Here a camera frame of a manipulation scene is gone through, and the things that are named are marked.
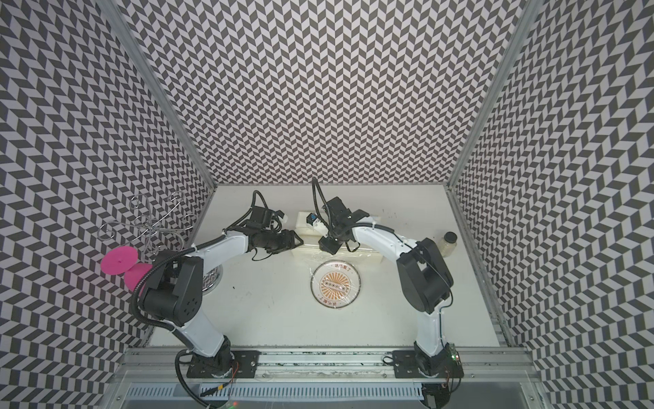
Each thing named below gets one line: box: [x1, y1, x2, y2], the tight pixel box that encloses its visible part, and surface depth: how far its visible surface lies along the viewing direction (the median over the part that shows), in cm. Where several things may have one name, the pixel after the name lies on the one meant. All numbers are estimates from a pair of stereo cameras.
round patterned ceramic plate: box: [309, 259, 362, 309], surface depth 90 cm
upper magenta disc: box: [100, 245, 139, 276], surface depth 60 cm
